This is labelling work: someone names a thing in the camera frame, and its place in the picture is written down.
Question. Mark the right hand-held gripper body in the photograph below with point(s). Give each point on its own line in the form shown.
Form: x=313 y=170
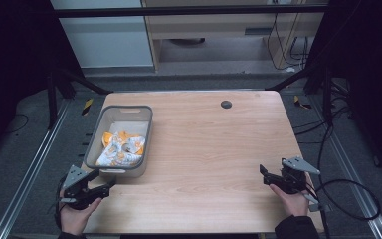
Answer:
x=295 y=176

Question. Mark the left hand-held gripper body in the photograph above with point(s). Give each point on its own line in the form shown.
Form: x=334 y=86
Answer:
x=74 y=186

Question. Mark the orange and white patterned cloth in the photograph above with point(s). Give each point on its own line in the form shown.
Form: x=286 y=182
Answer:
x=122 y=149

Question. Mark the grey plastic bin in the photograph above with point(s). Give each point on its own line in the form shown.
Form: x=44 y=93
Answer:
x=121 y=141

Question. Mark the person's right hand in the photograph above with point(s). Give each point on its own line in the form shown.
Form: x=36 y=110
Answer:
x=291 y=200

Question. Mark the person's left hand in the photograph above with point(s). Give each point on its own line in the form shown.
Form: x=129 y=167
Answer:
x=76 y=217

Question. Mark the wooden desk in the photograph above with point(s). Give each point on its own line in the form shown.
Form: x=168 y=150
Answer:
x=212 y=159

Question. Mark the yellow and black tape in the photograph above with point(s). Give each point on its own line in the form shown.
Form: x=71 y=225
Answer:
x=87 y=106
x=301 y=103

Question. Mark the black metal stand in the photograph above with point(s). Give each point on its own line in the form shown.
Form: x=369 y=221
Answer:
x=315 y=83
x=63 y=89

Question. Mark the white cabinet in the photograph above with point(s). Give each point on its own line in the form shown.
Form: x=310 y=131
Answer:
x=107 y=36

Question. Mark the black horizontal bar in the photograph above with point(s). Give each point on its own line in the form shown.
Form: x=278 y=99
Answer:
x=189 y=11

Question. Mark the aluminium rail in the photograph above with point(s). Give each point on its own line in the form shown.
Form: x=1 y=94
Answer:
x=30 y=172
x=351 y=172

